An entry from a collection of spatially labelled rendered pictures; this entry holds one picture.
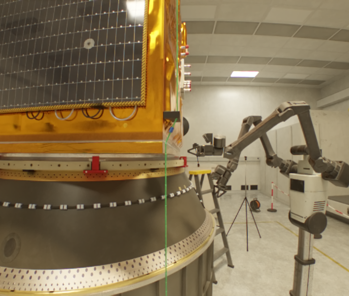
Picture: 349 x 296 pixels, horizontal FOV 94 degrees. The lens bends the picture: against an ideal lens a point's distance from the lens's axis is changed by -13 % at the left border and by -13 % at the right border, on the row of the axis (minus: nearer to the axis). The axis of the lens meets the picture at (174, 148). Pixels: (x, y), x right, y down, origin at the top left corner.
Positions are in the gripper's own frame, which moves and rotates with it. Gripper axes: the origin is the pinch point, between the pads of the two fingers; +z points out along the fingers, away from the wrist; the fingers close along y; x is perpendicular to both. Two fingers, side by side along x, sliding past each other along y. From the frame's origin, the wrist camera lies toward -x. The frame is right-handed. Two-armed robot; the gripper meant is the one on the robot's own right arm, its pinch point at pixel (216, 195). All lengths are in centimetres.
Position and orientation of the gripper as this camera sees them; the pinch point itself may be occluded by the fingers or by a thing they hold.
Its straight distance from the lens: 144.4
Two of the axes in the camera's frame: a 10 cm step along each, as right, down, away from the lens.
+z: -5.0, 8.6, -0.8
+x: 8.6, 5.0, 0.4
